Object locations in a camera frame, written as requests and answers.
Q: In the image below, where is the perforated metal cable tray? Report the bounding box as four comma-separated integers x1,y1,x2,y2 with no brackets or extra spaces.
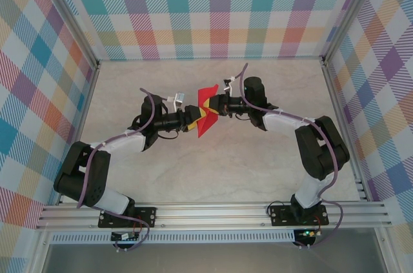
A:
50,232,297,245

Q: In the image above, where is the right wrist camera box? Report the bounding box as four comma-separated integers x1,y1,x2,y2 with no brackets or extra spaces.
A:
221,76,236,94

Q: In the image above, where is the long aluminium mounting rail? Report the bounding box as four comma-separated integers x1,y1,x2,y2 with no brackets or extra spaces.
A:
35,203,393,231

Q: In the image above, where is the aluminium frame post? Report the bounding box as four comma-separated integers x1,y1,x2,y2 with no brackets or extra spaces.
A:
37,0,99,69
322,0,387,64

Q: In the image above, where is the red square paper sheet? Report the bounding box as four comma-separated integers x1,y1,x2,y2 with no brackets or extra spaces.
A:
196,84,221,138

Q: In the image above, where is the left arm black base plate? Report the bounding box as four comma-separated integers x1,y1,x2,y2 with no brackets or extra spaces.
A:
98,207,157,229

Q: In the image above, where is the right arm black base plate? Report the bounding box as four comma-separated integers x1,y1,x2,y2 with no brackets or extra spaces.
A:
269,205,329,227

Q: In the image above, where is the grey metal sheet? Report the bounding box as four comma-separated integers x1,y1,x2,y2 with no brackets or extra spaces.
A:
41,242,388,273

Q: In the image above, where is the aluminium table edge rail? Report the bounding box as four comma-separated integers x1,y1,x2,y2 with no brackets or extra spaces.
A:
56,63,101,206
322,59,368,201

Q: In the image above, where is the thin black base cable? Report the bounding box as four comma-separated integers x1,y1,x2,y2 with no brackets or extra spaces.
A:
267,201,293,216

